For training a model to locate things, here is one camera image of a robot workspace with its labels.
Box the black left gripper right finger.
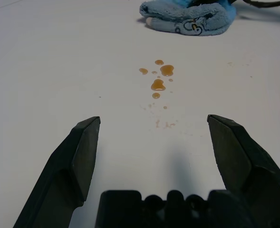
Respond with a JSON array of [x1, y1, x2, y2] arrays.
[[207, 114, 280, 228]]

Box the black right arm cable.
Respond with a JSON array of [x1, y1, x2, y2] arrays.
[[241, 0, 280, 8]]

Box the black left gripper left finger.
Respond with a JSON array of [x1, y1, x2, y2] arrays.
[[12, 116, 101, 228]]

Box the brown liquid spill drops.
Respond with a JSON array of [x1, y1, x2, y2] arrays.
[[139, 59, 178, 130]]

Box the light blue terry rag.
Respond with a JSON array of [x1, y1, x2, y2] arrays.
[[139, 0, 237, 37]]

